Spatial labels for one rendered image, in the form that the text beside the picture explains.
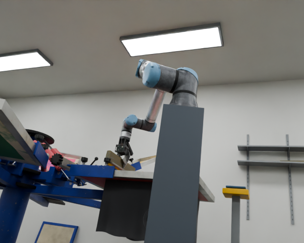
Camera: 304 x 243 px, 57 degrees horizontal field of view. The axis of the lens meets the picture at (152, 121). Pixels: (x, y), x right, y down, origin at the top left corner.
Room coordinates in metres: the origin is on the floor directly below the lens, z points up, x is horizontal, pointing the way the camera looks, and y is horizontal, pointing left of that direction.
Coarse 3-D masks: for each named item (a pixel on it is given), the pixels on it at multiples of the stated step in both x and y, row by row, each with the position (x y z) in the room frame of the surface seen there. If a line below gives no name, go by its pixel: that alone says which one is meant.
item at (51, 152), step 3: (33, 141) 2.03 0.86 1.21; (36, 141) 2.05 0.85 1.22; (45, 141) 2.22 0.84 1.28; (48, 144) 2.24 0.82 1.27; (51, 147) 2.26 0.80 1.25; (45, 150) 2.06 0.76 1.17; (48, 150) 2.06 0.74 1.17; (51, 150) 2.20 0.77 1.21; (54, 150) 2.19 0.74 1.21; (57, 150) 2.27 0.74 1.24; (48, 153) 2.05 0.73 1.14; (51, 153) 2.05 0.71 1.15; (54, 153) 2.18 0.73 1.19; (60, 153) 2.29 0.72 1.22; (51, 156) 2.03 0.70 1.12; (63, 156) 2.32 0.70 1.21; (51, 162) 2.04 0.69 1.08; (54, 165) 2.02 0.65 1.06; (42, 168) 2.54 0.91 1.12; (57, 168) 2.00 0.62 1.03; (60, 168) 2.01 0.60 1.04; (42, 171) 2.57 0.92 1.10; (45, 171) 2.59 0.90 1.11; (75, 180) 2.11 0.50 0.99; (81, 180) 2.45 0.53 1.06
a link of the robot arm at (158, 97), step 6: (156, 90) 1.56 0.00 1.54; (156, 96) 1.59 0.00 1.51; (162, 96) 1.58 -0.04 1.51; (156, 102) 1.62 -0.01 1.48; (162, 102) 1.63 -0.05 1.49; (150, 108) 1.67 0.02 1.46; (156, 108) 1.65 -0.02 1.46; (150, 114) 1.70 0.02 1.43; (156, 114) 1.70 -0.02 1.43; (144, 120) 1.77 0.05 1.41; (150, 120) 1.73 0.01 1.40; (144, 126) 1.77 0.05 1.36; (150, 126) 1.77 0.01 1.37; (156, 126) 1.79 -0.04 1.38
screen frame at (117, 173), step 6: (114, 174) 1.58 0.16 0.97; (120, 174) 1.56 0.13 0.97; (126, 174) 1.55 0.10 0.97; (132, 174) 1.53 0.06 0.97; (138, 174) 1.52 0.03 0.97; (144, 174) 1.51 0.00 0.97; (150, 174) 1.49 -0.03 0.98; (84, 180) 1.85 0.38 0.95; (204, 186) 1.55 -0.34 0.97; (204, 192) 1.64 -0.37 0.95; (210, 192) 1.75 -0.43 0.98; (210, 198) 1.79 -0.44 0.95
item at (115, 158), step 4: (108, 152) 1.71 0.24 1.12; (112, 152) 1.72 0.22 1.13; (108, 156) 1.71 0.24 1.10; (112, 156) 1.73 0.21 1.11; (116, 156) 1.78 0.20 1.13; (112, 160) 1.75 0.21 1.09; (116, 160) 1.79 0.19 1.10; (120, 160) 1.84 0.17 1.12; (120, 164) 1.85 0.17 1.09; (128, 164) 1.96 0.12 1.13; (124, 168) 1.92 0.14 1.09; (128, 168) 1.97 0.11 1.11; (132, 168) 2.02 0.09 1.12
